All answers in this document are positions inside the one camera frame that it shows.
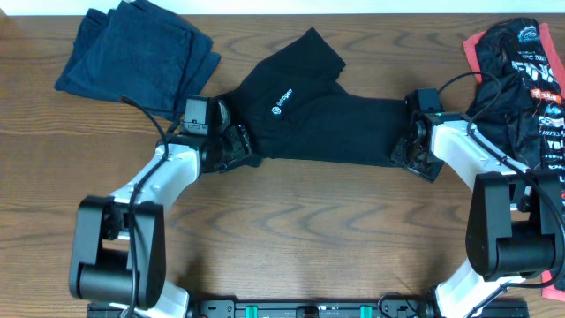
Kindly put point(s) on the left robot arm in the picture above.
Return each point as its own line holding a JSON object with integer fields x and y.
{"x": 118, "y": 254}

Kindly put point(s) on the red cloth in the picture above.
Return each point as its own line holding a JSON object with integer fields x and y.
{"x": 472, "y": 48}

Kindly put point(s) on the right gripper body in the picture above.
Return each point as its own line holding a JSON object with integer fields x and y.
{"x": 416, "y": 160}

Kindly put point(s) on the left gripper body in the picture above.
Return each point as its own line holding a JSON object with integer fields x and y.
{"x": 229, "y": 149}

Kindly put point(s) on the folded navy blue cloth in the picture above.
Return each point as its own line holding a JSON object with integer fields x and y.
{"x": 139, "y": 51}

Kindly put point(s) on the black t-shirt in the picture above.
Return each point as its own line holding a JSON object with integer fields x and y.
{"x": 293, "y": 108}

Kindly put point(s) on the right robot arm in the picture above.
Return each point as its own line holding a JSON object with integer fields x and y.
{"x": 515, "y": 229}

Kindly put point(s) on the black mounting rail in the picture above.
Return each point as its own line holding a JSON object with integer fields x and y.
{"x": 385, "y": 308}

